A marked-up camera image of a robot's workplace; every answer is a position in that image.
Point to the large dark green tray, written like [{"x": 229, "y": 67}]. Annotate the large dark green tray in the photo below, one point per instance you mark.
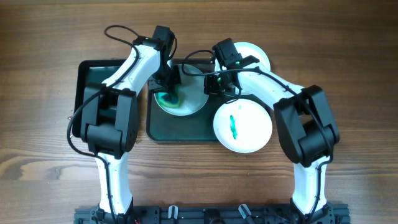
[{"x": 197, "y": 127}]

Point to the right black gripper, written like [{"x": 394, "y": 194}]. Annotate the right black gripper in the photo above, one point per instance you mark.
[{"x": 213, "y": 84}]

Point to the green yellow sponge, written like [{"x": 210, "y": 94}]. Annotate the green yellow sponge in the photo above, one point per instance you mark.
[{"x": 169, "y": 99}]

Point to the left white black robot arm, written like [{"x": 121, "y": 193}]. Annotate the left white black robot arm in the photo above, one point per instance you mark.
[{"x": 110, "y": 145}]

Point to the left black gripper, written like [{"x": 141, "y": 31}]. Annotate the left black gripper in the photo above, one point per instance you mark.
[{"x": 162, "y": 83}]

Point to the clean white plate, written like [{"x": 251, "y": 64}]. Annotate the clean white plate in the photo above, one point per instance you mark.
[{"x": 239, "y": 76}]

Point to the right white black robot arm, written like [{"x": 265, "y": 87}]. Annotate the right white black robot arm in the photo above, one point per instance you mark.
[{"x": 263, "y": 101}]

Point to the white plate stained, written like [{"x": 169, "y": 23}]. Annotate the white plate stained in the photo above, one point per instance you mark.
[
  {"x": 191, "y": 92},
  {"x": 243, "y": 126}
]

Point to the black aluminium base frame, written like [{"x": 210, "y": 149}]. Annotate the black aluminium base frame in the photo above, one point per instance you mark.
[{"x": 277, "y": 213}]

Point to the small dark green tray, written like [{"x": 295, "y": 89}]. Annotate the small dark green tray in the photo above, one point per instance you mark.
[{"x": 91, "y": 74}]

